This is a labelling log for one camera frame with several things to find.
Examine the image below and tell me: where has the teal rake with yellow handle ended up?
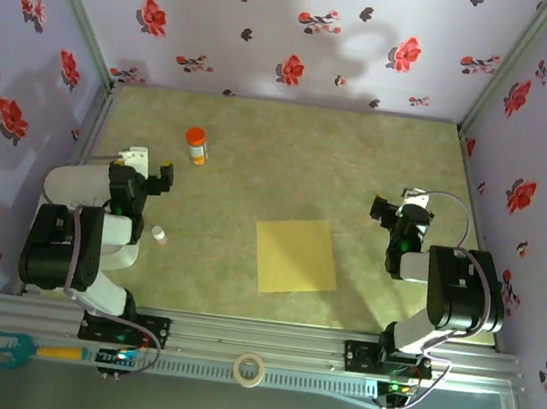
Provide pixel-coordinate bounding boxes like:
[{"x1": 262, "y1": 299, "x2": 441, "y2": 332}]
[{"x1": 0, "y1": 328, "x2": 95, "y2": 382}]

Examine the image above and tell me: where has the aluminium side rail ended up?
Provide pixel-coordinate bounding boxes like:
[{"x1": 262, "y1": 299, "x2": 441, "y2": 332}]
[
  {"x1": 429, "y1": 125, "x2": 534, "y2": 355},
  {"x1": 17, "y1": 73, "x2": 125, "y2": 304}
]

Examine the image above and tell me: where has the grey slotted cable duct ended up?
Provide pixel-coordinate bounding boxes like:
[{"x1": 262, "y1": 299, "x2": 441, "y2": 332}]
[{"x1": 95, "y1": 345, "x2": 382, "y2": 404}]

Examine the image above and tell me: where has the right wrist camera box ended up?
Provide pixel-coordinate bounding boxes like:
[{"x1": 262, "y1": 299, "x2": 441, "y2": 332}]
[{"x1": 398, "y1": 187, "x2": 432, "y2": 212}]

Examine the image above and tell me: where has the orange-capped pill bottle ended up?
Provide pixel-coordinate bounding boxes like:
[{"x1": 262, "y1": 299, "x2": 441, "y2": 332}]
[{"x1": 181, "y1": 126, "x2": 213, "y2": 168}]

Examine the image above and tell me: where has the aluminium corner post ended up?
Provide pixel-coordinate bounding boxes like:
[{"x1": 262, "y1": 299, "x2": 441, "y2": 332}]
[
  {"x1": 456, "y1": 0, "x2": 547, "y2": 146},
  {"x1": 16, "y1": 0, "x2": 136, "y2": 95}
]

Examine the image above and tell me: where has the white tape roll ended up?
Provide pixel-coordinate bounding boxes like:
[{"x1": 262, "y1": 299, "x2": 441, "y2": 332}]
[{"x1": 230, "y1": 351, "x2": 269, "y2": 391}]

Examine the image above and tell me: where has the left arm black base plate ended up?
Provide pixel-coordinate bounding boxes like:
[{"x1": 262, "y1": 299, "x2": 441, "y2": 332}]
[{"x1": 77, "y1": 304, "x2": 173, "y2": 352}]

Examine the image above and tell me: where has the aluminium mounting rail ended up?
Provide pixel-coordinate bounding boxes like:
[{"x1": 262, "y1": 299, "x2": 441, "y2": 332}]
[{"x1": 0, "y1": 287, "x2": 527, "y2": 399}]

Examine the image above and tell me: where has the left arm grey cable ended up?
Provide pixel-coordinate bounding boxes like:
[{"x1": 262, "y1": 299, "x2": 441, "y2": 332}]
[{"x1": 52, "y1": 151, "x2": 187, "y2": 382}]

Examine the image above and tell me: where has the yellow paper sheet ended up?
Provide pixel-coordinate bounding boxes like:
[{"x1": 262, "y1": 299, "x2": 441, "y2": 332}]
[{"x1": 247, "y1": 211, "x2": 347, "y2": 303}]

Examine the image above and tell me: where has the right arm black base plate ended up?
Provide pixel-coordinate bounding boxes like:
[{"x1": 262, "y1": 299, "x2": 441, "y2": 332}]
[{"x1": 340, "y1": 338, "x2": 436, "y2": 386}]

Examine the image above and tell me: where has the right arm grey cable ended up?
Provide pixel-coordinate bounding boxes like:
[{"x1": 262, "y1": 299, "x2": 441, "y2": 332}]
[{"x1": 380, "y1": 185, "x2": 510, "y2": 409}]

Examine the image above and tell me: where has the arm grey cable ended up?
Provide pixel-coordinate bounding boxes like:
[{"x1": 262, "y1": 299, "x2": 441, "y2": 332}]
[
  {"x1": 380, "y1": 185, "x2": 510, "y2": 409},
  {"x1": 52, "y1": 151, "x2": 187, "y2": 382}
]

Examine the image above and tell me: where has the white zip pouch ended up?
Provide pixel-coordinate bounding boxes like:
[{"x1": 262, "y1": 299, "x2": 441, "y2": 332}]
[{"x1": 32, "y1": 156, "x2": 152, "y2": 274}]

